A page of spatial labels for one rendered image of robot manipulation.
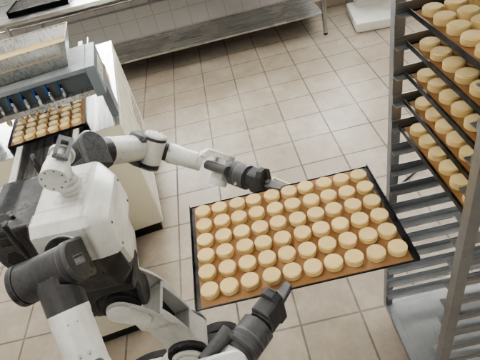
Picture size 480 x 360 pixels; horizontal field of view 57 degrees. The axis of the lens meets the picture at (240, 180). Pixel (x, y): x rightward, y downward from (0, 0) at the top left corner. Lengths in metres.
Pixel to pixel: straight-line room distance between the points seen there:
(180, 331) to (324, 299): 1.01
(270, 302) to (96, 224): 0.46
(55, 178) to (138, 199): 1.66
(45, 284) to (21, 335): 1.86
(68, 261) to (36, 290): 0.09
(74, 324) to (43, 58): 1.56
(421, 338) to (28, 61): 2.15
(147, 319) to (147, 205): 1.41
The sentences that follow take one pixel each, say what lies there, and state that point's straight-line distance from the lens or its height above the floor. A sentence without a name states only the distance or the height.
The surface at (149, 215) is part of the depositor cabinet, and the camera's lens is 2.81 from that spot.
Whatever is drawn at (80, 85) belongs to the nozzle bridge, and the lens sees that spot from 2.42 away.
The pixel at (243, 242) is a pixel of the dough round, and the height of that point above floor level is 1.02.
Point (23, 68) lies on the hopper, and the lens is 2.38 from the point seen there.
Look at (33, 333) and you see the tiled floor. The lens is 2.84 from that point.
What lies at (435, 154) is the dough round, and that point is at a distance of 1.32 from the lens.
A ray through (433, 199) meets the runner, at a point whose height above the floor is 0.77.
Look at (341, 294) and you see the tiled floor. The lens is 2.38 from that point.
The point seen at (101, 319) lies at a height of 0.22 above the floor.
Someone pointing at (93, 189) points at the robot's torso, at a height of 1.33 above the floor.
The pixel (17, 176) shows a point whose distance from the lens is 2.28.
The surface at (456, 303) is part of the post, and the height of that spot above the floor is 0.83.
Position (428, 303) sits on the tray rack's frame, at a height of 0.15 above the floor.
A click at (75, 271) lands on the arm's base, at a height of 1.31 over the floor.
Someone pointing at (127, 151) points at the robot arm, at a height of 1.22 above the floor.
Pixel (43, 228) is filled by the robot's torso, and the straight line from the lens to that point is 1.12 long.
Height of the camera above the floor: 1.97
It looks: 40 degrees down
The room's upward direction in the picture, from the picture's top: 15 degrees counter-clockwise
